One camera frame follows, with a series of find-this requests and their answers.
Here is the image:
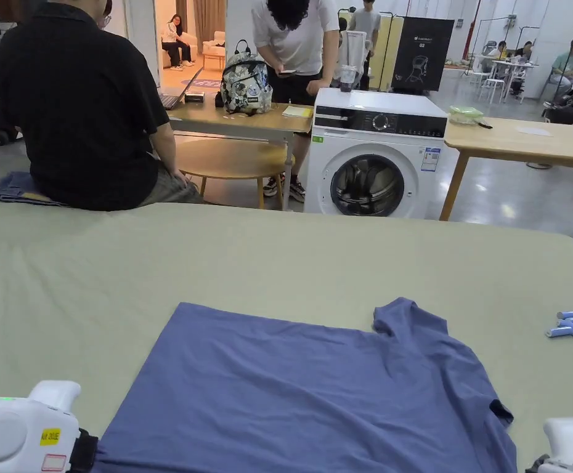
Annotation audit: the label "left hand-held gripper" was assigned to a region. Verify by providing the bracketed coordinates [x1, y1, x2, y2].
[0, 379, 100, 473]

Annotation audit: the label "folded dark blue jeans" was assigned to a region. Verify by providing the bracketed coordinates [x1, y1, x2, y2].
[0, 171, 67, 207]

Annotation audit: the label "blue shirt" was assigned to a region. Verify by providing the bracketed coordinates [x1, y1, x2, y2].
[91, 297, 518, 473]

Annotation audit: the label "long wooden table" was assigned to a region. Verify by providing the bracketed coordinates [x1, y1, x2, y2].
[438, 105, 573, 222]

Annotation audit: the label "bed with pale green sheet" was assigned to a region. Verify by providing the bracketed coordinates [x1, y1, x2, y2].
[0, 199, 573, 473]

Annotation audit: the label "white washing machine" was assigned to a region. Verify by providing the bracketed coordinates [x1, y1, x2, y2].
[303, 63, 450, 220]

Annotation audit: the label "round low wooden table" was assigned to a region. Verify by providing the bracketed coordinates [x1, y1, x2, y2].
[173, 140, 297, 209]

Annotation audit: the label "group of people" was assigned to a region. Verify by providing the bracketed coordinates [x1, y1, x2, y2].
[481, 40, 540, 97]

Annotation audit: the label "wooden table with backpack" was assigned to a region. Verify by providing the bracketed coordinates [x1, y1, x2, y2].
[160, 39, 314, 212]

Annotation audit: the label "black standing banner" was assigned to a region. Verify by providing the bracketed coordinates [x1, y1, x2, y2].
[391, 16, 455, 94]

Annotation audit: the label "white armchair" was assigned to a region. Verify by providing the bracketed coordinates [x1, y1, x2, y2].
[202, 31, 227, 70]

